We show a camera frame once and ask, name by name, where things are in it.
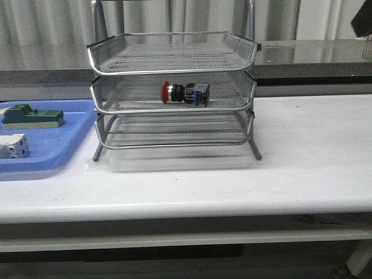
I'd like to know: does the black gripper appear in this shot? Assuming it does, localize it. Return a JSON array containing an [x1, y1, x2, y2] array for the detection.
[[351, 0, 372, 37]]

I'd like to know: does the red emergency stop button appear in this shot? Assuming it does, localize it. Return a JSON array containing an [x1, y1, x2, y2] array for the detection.
[[160, 81, 210, 107]]

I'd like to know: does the mesh rack tray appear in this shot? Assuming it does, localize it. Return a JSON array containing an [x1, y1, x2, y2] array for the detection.
[[97, 112, 253, 150], [90, 71, 256, 115], [87, 31, 259, 76]]

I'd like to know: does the white table leg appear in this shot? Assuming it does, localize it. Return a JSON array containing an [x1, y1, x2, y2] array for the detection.
[[346, 239, 372, 276]]

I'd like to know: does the blue plastic tray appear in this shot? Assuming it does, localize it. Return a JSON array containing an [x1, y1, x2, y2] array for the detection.
[[1, 99, 97, 179]]

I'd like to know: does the green electrical module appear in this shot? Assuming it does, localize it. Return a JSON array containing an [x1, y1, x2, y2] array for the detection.
[[2, 104, 65, 130]]

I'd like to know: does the silver rack frame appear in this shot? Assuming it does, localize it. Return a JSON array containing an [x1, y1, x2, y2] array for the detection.
[[91, 0, 262, 162]]

